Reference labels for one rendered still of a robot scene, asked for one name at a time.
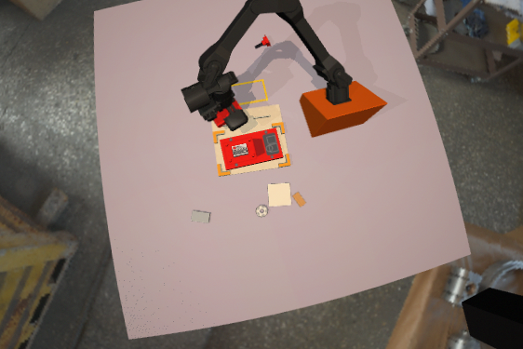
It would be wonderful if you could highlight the small orange flat bar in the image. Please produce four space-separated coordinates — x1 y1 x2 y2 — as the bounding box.
293 193 305 207

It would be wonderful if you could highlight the red car hood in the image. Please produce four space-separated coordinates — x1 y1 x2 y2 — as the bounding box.
213 101 243 128

